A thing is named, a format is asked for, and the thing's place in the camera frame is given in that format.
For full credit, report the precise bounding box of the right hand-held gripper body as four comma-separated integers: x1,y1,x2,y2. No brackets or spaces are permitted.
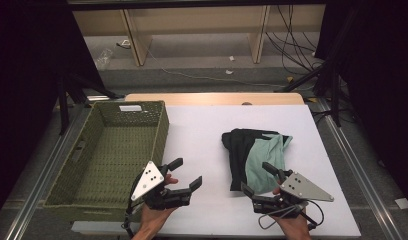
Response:
251,170,335,220

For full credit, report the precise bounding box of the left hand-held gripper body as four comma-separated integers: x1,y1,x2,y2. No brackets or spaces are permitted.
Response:
130,160,194,211

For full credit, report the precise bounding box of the black garment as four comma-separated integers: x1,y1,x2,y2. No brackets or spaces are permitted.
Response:
221,128,290,193

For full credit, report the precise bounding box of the green woven basket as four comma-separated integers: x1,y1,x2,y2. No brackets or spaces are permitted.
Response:
42,100,170,223

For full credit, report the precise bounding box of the person's left hand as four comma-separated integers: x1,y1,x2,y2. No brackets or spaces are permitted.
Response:
138,173,180,233

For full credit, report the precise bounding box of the person's right hand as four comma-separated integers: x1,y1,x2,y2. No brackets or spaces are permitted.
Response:
271,185,314,240

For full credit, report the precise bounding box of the white table mat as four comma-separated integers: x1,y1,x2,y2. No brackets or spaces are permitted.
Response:
71,104,362,239

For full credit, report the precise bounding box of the black tripod stand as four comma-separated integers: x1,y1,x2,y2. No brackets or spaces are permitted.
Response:
273,46,361,128
54,71,127,136

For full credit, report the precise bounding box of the clear plastic wrapper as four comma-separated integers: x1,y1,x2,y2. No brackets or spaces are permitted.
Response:
94,48,114,70

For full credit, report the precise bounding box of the dark curtain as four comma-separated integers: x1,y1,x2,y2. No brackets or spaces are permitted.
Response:
313,0,408,204
0,0,107,221

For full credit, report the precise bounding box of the light wooden desk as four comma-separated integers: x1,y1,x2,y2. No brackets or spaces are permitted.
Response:
71,4,326,67

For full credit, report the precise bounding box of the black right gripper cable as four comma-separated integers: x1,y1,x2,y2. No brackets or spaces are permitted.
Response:
300,199,326,232

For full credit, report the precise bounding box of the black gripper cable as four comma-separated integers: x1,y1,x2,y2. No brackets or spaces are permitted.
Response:
123,170,148,239
300,199,326,232

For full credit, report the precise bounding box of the grey right gripper cable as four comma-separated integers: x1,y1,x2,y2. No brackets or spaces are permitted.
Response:
257,203,308,231

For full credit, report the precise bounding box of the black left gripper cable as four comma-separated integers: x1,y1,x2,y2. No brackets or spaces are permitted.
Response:
123,170,148,239

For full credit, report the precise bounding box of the aluminium floor rail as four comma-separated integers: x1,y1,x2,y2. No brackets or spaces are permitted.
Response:
315,98,406,240
4,99,95,240

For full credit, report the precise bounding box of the white floor cable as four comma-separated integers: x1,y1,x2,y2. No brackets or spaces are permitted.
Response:
145,46,287,90

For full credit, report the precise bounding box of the bundle of black floor cables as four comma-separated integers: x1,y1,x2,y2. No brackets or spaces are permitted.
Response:
264,4,326,77

